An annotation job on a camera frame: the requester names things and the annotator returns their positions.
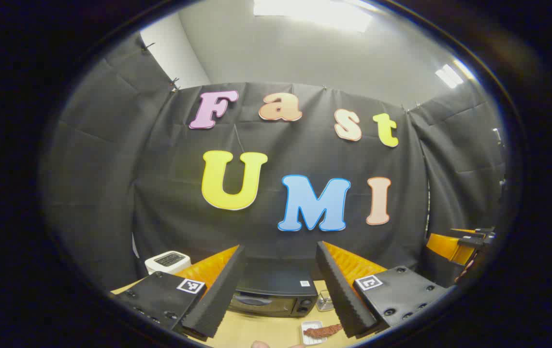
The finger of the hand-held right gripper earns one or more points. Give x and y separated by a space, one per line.
447 246

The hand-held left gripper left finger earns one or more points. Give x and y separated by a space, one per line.
220 290

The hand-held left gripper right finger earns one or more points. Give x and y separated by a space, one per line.
341 295

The red meat piece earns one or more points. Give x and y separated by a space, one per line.
322 331

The black electric oven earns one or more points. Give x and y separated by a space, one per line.
276 285

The white rectangular tray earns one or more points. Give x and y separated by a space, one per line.
311 340

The white toaster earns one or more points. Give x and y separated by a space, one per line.
167 262

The black backdrop cloth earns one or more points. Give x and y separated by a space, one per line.
169 193

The ceiling light panel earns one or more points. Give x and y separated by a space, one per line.
312 10
449 76

